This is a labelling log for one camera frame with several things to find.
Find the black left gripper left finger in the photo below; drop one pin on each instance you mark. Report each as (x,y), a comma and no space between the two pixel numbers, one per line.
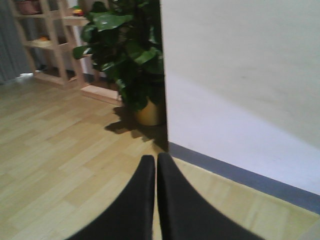
(130,216)

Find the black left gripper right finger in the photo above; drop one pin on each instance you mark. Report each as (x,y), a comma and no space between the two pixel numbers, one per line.
(185,215)

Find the yellow plant pot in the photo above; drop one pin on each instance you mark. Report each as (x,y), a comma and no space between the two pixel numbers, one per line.
(153,114)

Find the green potted plant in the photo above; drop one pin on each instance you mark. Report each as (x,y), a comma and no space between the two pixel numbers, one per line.
(124,40)

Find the light wooden shelf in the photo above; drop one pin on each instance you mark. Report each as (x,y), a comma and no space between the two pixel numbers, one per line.
(69,72)

